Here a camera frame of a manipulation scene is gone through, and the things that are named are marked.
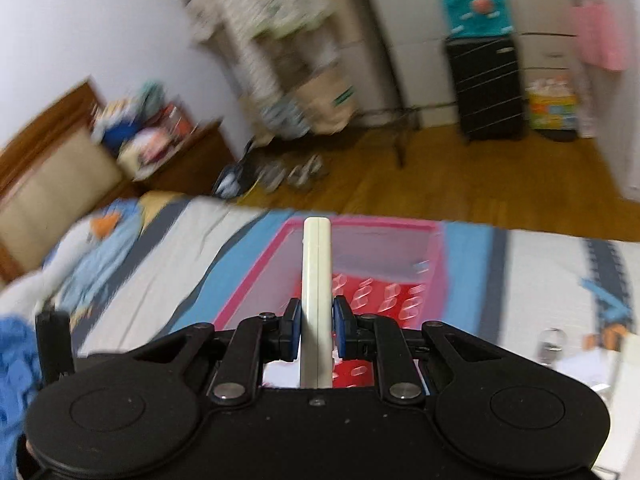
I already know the striped blue white bed sheet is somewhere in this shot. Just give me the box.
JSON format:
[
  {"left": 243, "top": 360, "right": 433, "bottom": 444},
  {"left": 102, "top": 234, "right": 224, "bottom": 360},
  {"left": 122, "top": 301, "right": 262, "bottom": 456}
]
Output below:
[{"left": 50, "top": 192, "right": 640, "bottom": 480}]

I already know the colourful gift bag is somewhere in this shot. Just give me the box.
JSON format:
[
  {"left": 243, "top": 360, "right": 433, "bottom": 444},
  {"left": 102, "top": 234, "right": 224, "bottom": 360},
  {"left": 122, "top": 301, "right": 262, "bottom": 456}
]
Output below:
[{"left": 526, "top": 77, "right": 582, "bottom": 132}]

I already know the black clothes rack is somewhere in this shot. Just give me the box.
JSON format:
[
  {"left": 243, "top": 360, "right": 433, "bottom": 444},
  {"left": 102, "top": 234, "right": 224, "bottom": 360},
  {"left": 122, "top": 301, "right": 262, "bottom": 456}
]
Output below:
[{"left": 172, "top": 0, "right": 422, "bottom": 170}]

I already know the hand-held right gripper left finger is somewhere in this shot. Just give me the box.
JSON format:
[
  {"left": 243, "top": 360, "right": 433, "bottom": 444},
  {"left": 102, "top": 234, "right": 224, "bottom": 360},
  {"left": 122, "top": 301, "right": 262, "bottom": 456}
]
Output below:
[{"left": 132, "top": 297, "right": 303, "bottom": 408}]

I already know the blue clothing pile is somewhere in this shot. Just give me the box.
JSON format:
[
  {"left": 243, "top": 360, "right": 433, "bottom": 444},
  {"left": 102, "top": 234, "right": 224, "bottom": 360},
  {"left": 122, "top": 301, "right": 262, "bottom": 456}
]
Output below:
[{"left": 40, "top": 197, "right": 147, "bottom": 313}]

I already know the wooden nightstand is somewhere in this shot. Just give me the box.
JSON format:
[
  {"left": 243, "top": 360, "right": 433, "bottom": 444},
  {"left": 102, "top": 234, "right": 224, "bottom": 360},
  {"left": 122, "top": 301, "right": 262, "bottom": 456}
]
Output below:
[{"left": 116, "top": 117, "right": 237, "bottom": 197}]

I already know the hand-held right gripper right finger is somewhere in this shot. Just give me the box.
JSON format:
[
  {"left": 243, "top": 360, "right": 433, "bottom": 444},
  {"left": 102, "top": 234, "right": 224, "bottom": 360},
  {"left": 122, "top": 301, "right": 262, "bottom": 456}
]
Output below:
[{"left": 332, "top": 295, "right": 503, "bottom": 406}]

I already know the black suitcase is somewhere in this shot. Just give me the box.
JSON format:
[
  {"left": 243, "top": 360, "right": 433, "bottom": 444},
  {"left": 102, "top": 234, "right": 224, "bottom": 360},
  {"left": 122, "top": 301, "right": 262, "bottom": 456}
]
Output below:
[{"left": 444, "top": 34, "right": 527, "bottom": 143}]

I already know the wooden padded headboard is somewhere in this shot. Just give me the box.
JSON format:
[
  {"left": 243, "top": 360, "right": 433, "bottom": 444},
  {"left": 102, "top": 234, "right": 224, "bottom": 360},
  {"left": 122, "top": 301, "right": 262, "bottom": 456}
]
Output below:
[{"left": 0, "top": 77, "right": 127, "bottom": 283}]

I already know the pink paper bag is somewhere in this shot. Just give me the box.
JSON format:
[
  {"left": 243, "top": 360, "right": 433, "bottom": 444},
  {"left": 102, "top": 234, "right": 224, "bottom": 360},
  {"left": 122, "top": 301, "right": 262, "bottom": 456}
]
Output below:
[{"left": 569, "top": 2, "right": 629, "bottom": 72}]

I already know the blue knitted cloth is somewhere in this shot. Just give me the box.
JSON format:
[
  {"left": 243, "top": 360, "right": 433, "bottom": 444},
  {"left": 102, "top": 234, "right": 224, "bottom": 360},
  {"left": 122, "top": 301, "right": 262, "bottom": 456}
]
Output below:
[{"left": 0, "top": 312, "right": 47, "bottom": 461}]

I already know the white door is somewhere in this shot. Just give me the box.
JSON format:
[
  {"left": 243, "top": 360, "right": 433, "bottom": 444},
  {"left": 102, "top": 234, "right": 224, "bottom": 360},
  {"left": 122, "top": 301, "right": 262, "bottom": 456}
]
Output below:
[{"left": 592, "top": 0, "right": 640, "bottom": 203}]

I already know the grey shoe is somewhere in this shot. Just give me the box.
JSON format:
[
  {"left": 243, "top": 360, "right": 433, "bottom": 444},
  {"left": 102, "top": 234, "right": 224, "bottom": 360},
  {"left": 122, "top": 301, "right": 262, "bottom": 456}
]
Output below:
[
  {"left": 256, "top": 160, "right": 291, "bottom": 194},
  {"left": 287, "top": 152, "right": 328, "bottom": 191}
]

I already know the large brown paper bag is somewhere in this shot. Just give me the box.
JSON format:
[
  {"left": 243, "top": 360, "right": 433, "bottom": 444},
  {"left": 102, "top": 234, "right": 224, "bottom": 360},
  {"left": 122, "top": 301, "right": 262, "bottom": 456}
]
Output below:
[{"left": 294, "top": 67, "right": 359, "bottom": 134}]

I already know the pink cardboard box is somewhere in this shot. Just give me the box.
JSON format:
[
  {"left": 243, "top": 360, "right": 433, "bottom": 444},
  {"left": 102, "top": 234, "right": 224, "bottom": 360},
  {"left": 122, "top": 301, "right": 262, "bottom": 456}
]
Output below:
[{"left": 214, "top": 217, "right": 448, "bottom": 391}]

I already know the teal bag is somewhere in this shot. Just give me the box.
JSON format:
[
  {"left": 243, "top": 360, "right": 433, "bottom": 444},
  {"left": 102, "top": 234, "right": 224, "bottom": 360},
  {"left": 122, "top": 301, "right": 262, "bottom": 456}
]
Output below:
[{"left": 440, "top": 0, "right": 515, "bottom": 39}]

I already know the cream remote control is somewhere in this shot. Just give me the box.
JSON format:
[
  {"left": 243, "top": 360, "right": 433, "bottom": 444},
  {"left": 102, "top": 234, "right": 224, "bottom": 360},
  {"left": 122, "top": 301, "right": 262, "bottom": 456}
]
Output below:
[{"left": 300, "top": 216, "right": 334, "bottom": 390}]

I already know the black bag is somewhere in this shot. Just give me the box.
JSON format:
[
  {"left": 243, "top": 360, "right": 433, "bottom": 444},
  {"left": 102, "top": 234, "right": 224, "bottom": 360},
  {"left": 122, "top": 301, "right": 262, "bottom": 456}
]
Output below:
[{"left": 212, "top": 152, "right": 261, "bottom": 199}]

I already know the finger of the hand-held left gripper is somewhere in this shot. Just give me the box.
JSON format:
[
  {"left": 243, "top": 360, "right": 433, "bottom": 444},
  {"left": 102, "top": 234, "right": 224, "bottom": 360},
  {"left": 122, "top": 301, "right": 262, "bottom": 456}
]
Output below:
[{"left": 35, "top": 310, "right": 76, "bottom": 388}]

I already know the white paper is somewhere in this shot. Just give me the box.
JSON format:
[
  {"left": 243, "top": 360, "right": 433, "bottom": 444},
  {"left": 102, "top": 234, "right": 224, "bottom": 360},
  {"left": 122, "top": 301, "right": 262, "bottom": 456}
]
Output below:
[{"left": 554, "top": 347, "right": 623, "bottom": 392}]

